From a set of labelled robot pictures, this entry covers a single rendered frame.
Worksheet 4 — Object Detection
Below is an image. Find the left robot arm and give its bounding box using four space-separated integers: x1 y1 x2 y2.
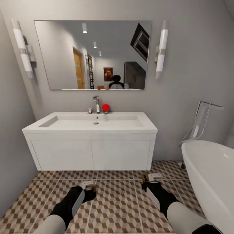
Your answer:
32 180 97 234

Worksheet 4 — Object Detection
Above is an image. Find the mousetrap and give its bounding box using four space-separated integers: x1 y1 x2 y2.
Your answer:
141 173 149 182
89 185 97 192

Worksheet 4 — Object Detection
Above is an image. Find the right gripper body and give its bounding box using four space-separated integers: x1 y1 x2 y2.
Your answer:
143 182 161 192

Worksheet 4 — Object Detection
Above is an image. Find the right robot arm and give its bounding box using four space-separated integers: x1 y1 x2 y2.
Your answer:
141 173 224 234

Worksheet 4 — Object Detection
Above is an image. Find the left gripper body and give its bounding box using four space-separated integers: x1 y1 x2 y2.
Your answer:
83 190 94 203

